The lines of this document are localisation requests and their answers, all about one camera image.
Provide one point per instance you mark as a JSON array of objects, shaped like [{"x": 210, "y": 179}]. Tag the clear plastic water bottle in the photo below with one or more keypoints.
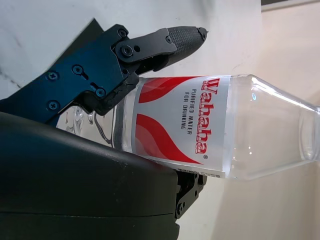
[{"x": 225, "y": 125}]

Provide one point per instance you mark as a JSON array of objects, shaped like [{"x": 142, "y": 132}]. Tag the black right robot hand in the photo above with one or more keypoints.
[{"x": 75, "y": 175}]

